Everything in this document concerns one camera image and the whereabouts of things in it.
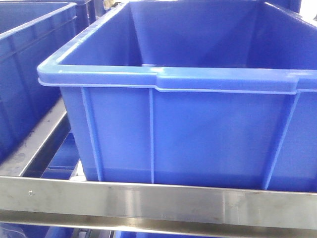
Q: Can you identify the blue plastic crate centre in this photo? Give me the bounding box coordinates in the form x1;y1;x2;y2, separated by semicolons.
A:
38;0;317;192

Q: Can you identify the blue plastic crate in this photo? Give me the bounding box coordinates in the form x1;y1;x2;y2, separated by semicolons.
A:
0;1;76;160
38;0;317;192

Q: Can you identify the blue plastic crate left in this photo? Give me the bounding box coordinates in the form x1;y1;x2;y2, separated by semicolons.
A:
0;1;76;160

